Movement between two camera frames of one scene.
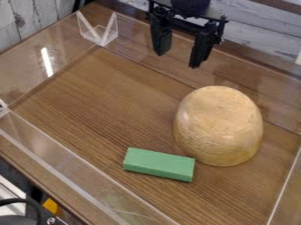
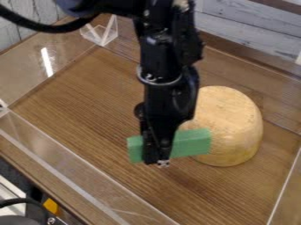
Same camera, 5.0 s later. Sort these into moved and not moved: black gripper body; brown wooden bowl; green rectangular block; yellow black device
Moved: green rectangular block; black gripper body
Not moved: yellow black device; brown wooden bowl
